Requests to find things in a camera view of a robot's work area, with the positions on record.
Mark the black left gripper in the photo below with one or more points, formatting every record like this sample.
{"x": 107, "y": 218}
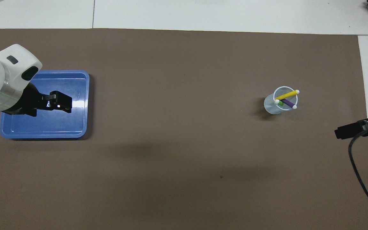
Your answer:
{"x": 26, "y": 102}

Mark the brown table mat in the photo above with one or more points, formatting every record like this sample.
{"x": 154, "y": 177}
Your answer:
{"x": 177, "y": 143}

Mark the blue plastic tray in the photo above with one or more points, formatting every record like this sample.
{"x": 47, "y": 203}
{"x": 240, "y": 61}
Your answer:
{"x": 75, "y": 124}

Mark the yellow marker pen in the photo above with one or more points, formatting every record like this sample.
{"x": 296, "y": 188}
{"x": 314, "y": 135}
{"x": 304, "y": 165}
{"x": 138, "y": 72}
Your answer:
{"x": 287, "y": 95}

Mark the translucent plastic cup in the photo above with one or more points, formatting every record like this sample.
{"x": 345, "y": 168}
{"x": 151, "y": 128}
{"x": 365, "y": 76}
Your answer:
{"x": 270, "y": 107}

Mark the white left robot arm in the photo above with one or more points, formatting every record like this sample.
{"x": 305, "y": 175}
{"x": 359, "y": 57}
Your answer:
{"x": 2, "y": 76}

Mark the green marker pen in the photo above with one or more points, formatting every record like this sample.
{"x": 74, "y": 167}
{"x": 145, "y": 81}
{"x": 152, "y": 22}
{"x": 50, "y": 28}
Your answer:
{"x": 279, "y": 103}

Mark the purple marker pen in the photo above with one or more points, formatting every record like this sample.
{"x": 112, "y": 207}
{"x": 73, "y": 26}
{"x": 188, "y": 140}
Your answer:
{"x": 288, "y": 103}

